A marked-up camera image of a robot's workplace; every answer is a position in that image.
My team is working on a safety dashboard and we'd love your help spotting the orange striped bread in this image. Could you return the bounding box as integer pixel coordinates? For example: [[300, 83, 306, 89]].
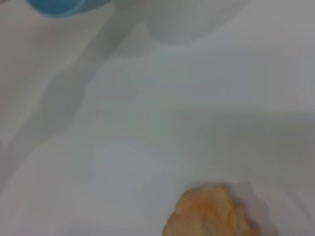
[[161, 183, 261, 236]]

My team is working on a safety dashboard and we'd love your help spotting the blue bowl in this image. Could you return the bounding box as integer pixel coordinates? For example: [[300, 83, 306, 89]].
[[26, 0, 111, 19]]

